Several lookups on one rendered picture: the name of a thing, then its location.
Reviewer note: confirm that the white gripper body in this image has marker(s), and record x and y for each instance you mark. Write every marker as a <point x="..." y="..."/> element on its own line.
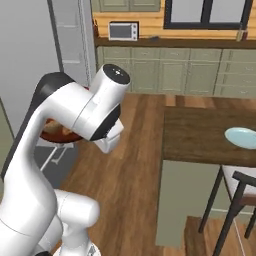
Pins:
<point x="109" y="142"/>

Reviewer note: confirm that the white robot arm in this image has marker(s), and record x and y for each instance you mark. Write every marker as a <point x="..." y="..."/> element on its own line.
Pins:
<point x="40" y="173"/>

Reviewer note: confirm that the orange sweet potato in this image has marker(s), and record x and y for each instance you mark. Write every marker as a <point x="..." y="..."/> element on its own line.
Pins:
<point x="67" y="131"/>

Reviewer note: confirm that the red-brown bowl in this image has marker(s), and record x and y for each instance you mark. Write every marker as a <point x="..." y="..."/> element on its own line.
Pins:
<point x="56" y="137"/>

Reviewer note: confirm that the chicken drumstick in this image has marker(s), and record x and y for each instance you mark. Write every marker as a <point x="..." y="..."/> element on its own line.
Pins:
<point x="52" y="127"/>

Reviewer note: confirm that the grey fridge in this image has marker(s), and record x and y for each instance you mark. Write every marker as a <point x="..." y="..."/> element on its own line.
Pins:
<point x="75" y="40"/>

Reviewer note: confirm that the green base cupboards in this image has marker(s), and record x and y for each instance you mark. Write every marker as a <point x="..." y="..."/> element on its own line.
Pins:
<point x="176" y="71"/>

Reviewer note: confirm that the white microwave oven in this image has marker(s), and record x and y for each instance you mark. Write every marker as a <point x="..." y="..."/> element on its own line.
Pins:
<point x="123" y="31"/>

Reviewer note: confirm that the light blue plate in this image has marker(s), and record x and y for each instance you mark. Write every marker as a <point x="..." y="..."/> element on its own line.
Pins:
<point x="241" y="137"/>

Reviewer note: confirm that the dark wooden chair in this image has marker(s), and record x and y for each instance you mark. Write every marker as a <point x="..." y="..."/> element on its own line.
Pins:
<point x="238" y="196"/>

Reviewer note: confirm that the black framed window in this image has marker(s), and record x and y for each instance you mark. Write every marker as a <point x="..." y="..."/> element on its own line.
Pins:
<point x="208" y="13"/>

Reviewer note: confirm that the green wall cupboards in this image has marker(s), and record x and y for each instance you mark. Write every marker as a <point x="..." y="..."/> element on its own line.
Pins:
<point x="128" y="5"/>

